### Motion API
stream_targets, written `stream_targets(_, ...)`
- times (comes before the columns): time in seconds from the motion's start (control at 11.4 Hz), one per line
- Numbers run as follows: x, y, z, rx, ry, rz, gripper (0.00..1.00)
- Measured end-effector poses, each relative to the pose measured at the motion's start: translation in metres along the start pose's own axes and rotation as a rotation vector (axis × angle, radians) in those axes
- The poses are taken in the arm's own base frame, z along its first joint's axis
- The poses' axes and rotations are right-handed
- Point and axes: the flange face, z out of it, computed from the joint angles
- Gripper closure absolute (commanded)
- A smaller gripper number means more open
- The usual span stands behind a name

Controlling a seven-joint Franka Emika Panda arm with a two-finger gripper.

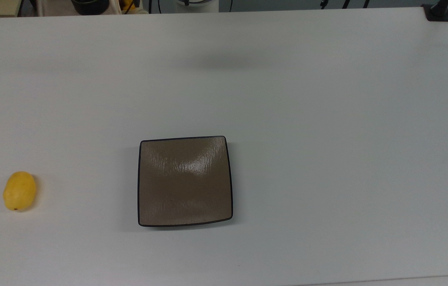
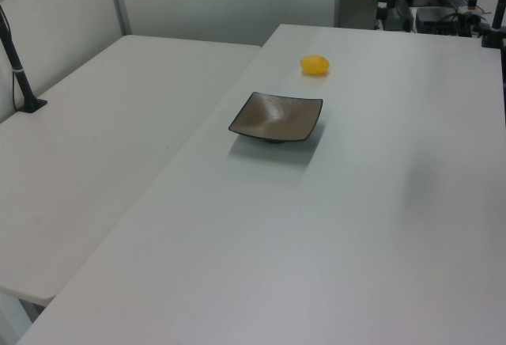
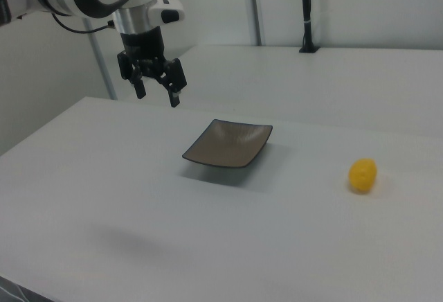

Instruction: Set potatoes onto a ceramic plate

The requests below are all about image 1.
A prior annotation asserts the yellow potato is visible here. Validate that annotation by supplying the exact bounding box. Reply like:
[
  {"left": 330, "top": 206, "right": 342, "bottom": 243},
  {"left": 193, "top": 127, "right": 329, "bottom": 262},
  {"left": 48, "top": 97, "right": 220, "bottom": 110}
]
[{"left": 3, "top": 171, "right": 37, "bottom": 212}]

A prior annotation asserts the square brown ceramic plate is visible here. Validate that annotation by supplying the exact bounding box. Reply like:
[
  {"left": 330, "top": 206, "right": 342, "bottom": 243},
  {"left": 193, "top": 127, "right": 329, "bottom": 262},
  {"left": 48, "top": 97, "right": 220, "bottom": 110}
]
[{"left": 138, "top": 136, "right": 233, "bottom": 228}]

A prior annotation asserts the black bucket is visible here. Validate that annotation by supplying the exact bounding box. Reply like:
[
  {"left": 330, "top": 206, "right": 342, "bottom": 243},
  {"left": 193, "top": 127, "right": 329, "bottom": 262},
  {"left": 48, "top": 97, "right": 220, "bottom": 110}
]
[{"left": 71, "top": 0, "right": 110, "bottom": 15}]

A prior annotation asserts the black camera stand clamp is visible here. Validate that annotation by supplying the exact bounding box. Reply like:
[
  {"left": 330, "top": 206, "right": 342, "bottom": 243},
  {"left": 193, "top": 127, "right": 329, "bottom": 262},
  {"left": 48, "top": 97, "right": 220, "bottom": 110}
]
[{"left": 423, "top": 0, "right": 448, "bottom": 22}]

